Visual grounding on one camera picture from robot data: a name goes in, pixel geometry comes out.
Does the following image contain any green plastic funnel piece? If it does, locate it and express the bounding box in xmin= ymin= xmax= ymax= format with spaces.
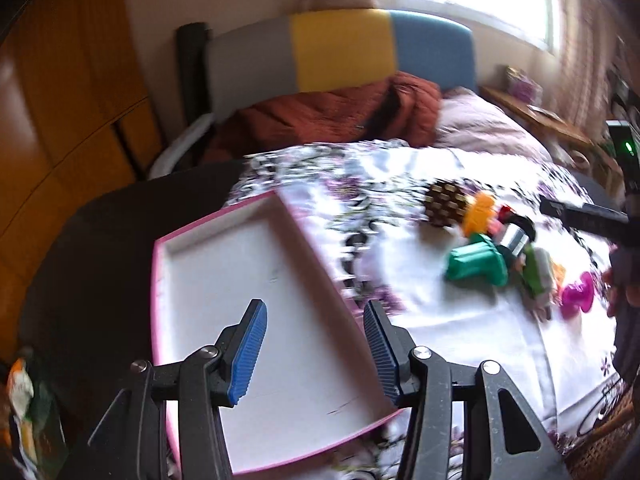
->
xmin=445 ymin=234 xmax=509 ymax=287

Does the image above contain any black grey cylinder cup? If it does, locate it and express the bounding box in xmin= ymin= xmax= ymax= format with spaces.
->
xmin=492 ymin=214 xmax=536 ymax=269

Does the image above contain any brown studded round object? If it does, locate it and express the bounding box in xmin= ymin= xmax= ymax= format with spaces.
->
xmin=424 ymin=179 xmax=469 ymax=228

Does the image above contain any yellow-orange plastic piece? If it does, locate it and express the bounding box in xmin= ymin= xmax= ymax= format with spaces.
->
xmin=461 ymin=191 xmax=496 ymax=237

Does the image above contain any green white plug-in adapter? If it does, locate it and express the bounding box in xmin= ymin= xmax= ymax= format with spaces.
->
xmin=521 ymin=244 xmax=555 ymax=322

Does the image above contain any right hand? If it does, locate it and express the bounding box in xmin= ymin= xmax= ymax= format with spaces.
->
xmin=602 ymin=245 xmax=624 ymax=318

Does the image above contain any wooden side shelf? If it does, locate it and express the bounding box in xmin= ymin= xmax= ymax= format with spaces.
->
xmin=480 ymin=87 xmax=623 ymax=196

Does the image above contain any pink shallow tray box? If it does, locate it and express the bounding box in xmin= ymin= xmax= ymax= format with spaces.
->
xmin=151 ymin=192 xmax=396 ymax=474

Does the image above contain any purple gift box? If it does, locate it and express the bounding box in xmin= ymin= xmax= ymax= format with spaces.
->
xmin=504 ymin=66 xmax=542 ymax=106

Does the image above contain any floral embroidered white tablecloth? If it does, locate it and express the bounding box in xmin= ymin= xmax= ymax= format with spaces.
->
xmin=164 ymin=138 xmax=626 ymax=480

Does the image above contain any orange plastic block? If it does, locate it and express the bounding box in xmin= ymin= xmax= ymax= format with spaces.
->
xmin=551 ymin=262 xmax=566 ymax=290

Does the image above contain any mauve pillow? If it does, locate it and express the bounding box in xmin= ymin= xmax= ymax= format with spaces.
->
xmin=433 ymin=87 xmax=552 ymax=162

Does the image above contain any magenta plastic piece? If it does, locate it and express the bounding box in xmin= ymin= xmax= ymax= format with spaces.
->
xmin=560 ymin=272 xmax=596 ymax=318

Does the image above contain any white armrest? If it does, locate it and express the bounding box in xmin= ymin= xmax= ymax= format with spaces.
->
xmin=148 ymin=113 xmax=215 ymax=181

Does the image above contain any rust red quilted jacket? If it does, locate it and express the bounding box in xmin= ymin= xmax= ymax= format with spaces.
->
xmin=203 ymin=72 xmax=442 ymax=162

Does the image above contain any wooden wardrobe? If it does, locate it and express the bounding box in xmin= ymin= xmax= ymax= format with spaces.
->
xmin=1 ymin=0 xmax=164 ymax=361

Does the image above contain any multicolour padded headboard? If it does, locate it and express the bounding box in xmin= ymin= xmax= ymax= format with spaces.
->
xmin=207 ymin=9 xmax=477 ymax=122

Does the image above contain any black cushion roll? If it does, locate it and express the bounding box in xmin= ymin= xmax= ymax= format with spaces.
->
xmin=175 ymin=22 xmax=212 ymax=126

